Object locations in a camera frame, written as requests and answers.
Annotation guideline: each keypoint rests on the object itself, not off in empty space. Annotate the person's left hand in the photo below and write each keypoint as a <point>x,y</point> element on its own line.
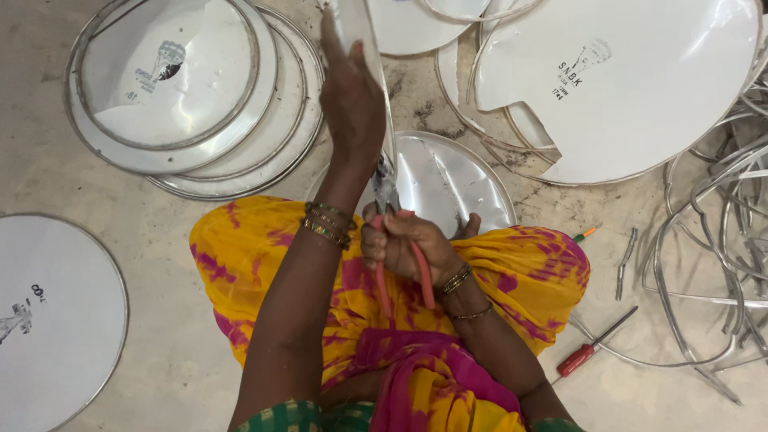
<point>354,108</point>

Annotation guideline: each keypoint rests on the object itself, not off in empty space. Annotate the person's right hand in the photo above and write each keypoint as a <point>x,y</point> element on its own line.
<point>414,246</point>

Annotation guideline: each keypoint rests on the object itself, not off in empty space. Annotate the person's left fingers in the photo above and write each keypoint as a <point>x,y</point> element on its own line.
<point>333,42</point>

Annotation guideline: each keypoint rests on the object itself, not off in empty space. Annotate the clear drum head with hoop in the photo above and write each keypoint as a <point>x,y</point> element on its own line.
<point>363,21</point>

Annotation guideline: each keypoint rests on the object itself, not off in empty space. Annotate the torn drum head with hoop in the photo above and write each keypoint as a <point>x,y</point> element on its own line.
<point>462,90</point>

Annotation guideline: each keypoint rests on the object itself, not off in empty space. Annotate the small printed white drum head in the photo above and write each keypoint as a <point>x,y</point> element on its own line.
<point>168,72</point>

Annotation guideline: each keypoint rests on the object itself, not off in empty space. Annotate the silver drum head with hoop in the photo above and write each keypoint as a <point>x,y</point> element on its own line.
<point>444,174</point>

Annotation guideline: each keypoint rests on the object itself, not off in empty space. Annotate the gold green wrist bangles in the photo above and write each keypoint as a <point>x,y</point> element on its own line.
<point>327,225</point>

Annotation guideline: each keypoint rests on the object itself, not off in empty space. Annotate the large torn white drum head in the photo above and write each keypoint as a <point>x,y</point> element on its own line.
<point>636,96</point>

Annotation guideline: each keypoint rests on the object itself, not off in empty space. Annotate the green orange screwdriver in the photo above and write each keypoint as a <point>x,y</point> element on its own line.
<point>585,234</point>

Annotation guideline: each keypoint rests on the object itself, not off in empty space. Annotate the short bent metal strip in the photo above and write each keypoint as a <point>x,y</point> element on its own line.
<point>625,261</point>

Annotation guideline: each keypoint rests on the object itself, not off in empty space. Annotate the heap of metal hoops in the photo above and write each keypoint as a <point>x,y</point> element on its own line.
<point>714,240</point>

